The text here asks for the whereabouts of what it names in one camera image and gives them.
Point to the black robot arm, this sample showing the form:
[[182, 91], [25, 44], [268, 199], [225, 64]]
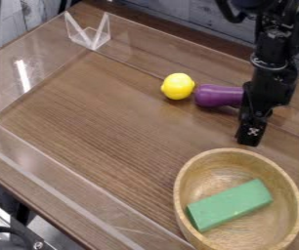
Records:
[[273, 59]]

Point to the yellow toy lemon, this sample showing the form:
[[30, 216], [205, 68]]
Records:
[[177, 86]]

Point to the brown wooden bowl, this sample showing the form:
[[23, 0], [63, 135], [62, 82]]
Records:
[[216, 170]]

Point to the green rectangular block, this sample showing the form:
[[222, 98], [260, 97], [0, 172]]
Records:
[[228, 205]]

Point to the purple toy eggplant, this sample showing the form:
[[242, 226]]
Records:
[[214, 95]]

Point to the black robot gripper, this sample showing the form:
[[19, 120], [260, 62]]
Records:
[[268, 91]]

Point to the clear acrylic corner bracket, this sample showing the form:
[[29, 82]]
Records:
[[89, 37]]

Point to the clear acrylic tray walls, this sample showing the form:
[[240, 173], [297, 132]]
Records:
[[104, 156]]

